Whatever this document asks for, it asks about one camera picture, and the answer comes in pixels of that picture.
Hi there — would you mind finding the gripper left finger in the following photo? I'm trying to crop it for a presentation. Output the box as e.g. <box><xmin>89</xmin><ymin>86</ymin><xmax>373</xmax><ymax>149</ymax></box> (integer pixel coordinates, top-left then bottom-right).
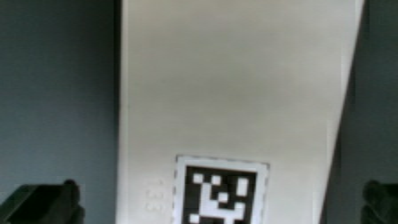
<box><xmin>0</xmin><ymin>179</ymin><xmax>85</xmax><ymax>224</ymax></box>

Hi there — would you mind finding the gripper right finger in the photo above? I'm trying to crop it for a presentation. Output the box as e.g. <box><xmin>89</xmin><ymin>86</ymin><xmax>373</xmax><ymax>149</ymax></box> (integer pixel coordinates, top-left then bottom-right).
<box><xmin>360</xmin><ymin>180</ymin><xmax>398</xmax><ymax>224</ymax></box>

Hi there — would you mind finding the small white cabinet top block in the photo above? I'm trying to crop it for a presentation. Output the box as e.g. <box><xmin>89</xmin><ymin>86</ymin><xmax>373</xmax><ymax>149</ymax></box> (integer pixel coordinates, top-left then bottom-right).
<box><xmin>115</xmin><ymin>0</ymin><xmax>364</xmax><ymax>224</ymax></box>

